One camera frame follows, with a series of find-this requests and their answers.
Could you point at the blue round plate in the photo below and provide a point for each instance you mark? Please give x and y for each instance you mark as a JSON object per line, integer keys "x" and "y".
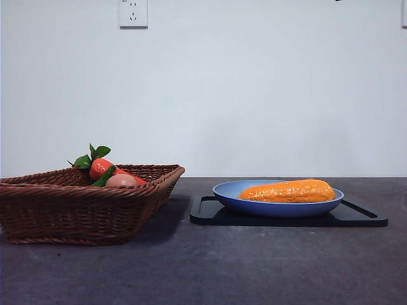
{"x": 229, "y": 193}

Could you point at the orange-yellow corn cob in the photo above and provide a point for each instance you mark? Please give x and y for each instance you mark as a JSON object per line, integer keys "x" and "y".
{"x": 286, "y": 192}

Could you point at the brown woven wicker basket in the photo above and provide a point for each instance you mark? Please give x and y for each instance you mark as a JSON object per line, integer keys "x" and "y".
{"x": 79, "y": 216}

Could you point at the black rectangular tray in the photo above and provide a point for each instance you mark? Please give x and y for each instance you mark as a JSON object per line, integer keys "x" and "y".
{"x": 206, "y": 219}

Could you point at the brown egg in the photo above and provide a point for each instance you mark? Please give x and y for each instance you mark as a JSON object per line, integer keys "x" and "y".
{"x": 122, "y": 181}

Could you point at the green chili pepper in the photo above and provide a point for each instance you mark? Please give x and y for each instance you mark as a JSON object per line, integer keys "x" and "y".
{"x": 105, "y": 178}

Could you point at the orange carrot with green leaves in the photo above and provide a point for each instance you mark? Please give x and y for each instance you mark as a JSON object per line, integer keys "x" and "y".
{"x": 98, "y": 166}

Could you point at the white wall socket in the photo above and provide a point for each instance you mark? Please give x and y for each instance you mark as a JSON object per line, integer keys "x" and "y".
{"x": 133, "y": 16}

